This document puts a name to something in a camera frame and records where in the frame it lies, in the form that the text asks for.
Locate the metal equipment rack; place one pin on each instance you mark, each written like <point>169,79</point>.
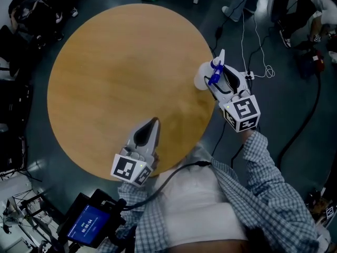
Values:
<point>23,220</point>

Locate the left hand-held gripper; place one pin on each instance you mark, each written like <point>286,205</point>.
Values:
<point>126,167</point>

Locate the person's right forearm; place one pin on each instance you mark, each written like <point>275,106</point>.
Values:
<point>256,154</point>

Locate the round wooden table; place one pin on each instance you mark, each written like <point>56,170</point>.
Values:
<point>118,75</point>

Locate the red and black vacuum cleaner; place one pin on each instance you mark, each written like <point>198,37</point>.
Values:
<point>309,62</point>

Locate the person's torso in plaid shirt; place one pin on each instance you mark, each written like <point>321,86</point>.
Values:
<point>194,207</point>

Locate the white spray bottle blue trigger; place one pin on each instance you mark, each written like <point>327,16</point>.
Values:
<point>201,75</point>

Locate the white power strip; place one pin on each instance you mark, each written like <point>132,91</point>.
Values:
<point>249,75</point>

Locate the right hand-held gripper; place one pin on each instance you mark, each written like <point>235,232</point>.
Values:
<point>243,109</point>

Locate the black monitor with blue screen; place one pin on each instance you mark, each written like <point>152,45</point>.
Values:
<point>88,224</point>

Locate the person's left forearm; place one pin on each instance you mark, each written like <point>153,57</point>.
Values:
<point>131,194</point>

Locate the person's left hand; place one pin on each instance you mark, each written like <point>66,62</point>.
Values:
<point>157,160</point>

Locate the black office chair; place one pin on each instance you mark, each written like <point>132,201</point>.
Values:
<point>10,49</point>

